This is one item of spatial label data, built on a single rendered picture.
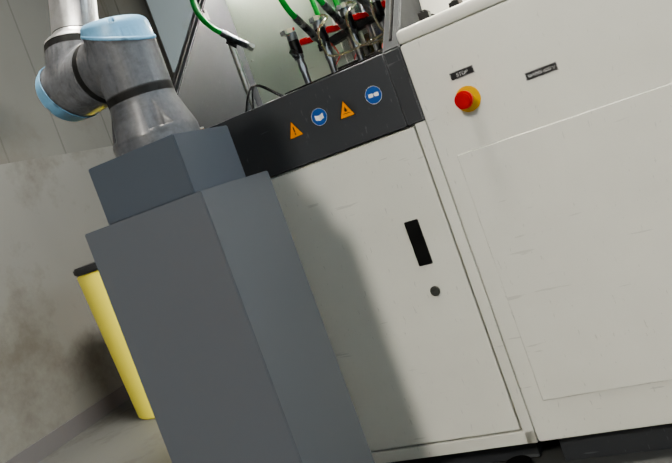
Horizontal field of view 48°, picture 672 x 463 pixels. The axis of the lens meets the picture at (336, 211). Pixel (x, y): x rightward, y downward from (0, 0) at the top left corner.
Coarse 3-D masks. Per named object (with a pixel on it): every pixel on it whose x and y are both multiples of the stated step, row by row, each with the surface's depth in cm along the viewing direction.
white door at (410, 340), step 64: (320, 192) 167; (384, 192) 161; (320, 256) 171; (384, 256) 164; (448, 256) 158; (384, 320) 167; (448, 320) 161; (384, 384) 171; (448, 384) 164; (384, 448) 174
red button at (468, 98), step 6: (462, 90) 149; (468, 90) 148; (474, 90) 148; (456, 96) 146; (462, 96) 145; (468, 96) 145; (474, 96) 148; (480, 96) 148; (456, 102) 146; (462, 102) 146; (468, 102) 145; (474, 102) 148; (462, 108) 146; (468, 108) 149; (474, 108) 149
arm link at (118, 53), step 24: (96, 24) 123; (120, 24) 123; (144, 24) 126; (96, 48) 123; (120, 48) 123; (144, 48) 124; (96, 72) 125; (120, 72) 123; (144, 72) 124; (168, 72) 129; (96, 96) 129
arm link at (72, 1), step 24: (48, 0) 138; (72, 0) 135; (96, 0) 141; (72, 24) 134; (48, 48) 133; (72, 48) 132; (48, 72) 133; (72, 72) 128; (48, 96) 134; (72, 96) 131; (72, 120) 138
